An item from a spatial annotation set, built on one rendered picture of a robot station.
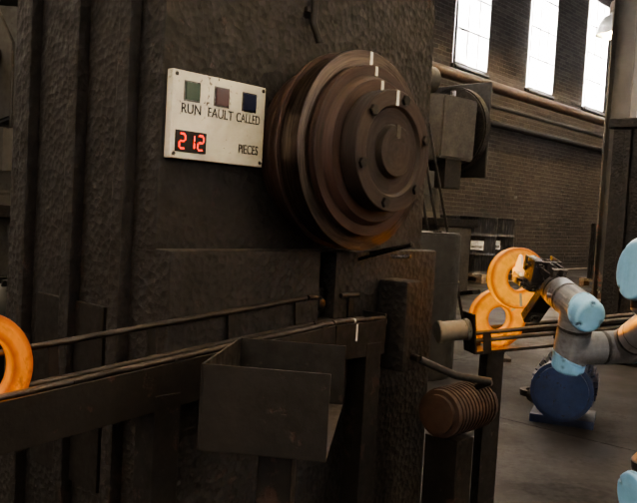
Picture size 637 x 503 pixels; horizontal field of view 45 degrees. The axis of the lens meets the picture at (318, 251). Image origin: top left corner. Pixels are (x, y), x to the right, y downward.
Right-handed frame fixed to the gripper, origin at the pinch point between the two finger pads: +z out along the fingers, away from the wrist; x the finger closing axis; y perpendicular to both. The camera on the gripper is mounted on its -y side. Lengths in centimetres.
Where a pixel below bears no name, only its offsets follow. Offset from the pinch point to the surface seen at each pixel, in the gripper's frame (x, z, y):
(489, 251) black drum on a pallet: -428, 875, -269
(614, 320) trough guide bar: -33.2, 2.1, -14.2
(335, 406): 58, -50, -11
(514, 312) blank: -4.1, 4.5, -13.7
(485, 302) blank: 4.6, 5.0, -11.3
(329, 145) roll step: 56, -10, 30
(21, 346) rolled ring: 113, -53, 1
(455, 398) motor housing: 16.0, -11.4, -31.0
